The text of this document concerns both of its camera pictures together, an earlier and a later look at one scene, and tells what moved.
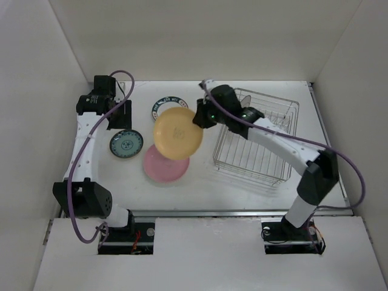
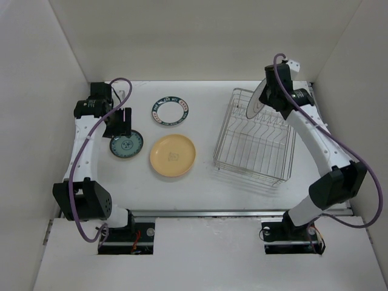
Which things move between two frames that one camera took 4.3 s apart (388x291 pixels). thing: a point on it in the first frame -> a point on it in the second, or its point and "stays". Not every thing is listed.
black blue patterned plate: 126,143 stays
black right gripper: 200,117 -> 263,97
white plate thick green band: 167,102 stays
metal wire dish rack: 251,159 stays
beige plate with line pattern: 245,102 -> 255,104
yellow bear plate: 176,136 -> 173,155
